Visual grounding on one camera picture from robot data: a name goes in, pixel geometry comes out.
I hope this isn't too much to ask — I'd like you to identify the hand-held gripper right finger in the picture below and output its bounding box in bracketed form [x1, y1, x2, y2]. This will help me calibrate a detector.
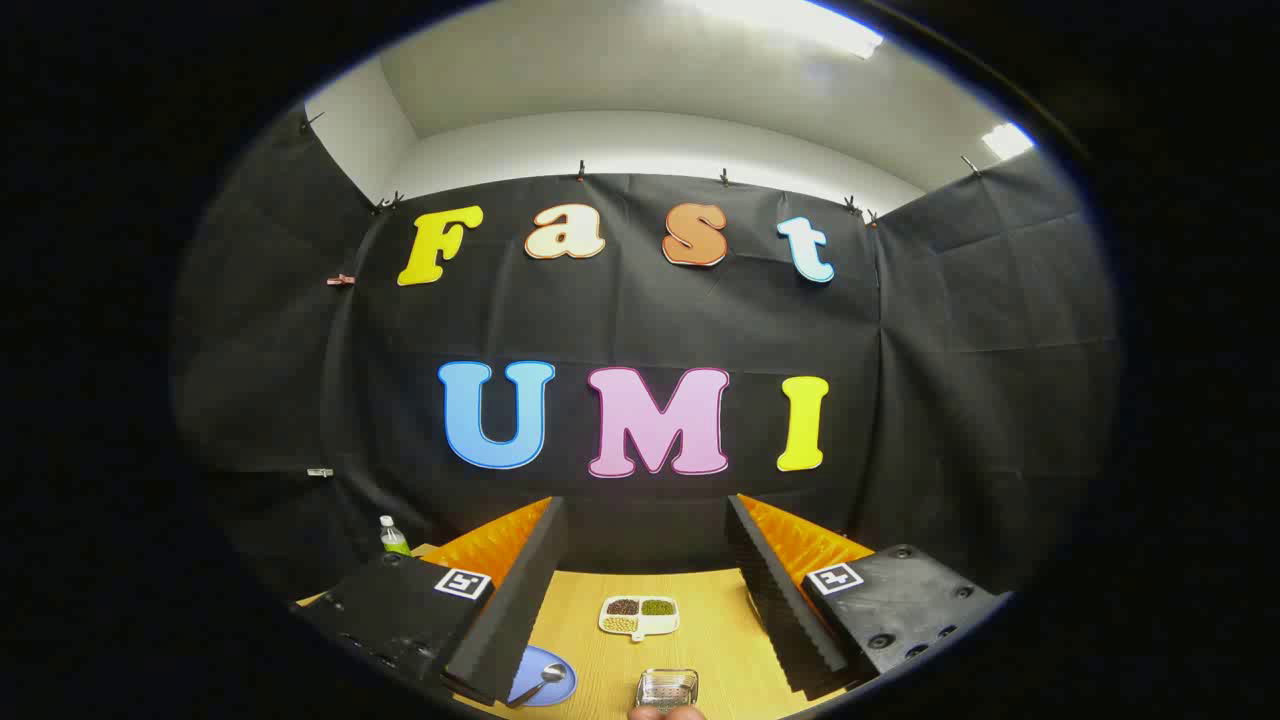
[725, 493, 1006, 701]

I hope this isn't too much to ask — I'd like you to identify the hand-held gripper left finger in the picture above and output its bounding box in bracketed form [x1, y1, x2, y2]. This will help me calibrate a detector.
[300, 497, 569, 706]

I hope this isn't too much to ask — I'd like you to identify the metal spoon with dark handle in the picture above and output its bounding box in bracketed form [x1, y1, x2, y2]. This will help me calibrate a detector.
[507, 662, 569, 709]

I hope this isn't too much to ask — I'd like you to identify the blue round plate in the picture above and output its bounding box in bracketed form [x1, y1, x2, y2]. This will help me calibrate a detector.
[505, 645, 578, 708]

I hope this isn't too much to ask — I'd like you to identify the white divided bean tray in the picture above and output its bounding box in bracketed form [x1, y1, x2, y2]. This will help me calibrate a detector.
[598, 595, 681, 642]

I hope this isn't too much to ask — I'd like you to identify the small ceiling light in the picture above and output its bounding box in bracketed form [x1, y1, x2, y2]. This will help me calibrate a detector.
[982, 122, 1036, 161]

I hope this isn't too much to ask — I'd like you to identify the long ceiling light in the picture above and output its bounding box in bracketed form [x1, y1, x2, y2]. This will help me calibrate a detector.
[690, 0, 886, 59]

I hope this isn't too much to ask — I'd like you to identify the metal wire basket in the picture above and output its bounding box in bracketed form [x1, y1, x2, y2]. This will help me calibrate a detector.
[636, 668, 699, 713]

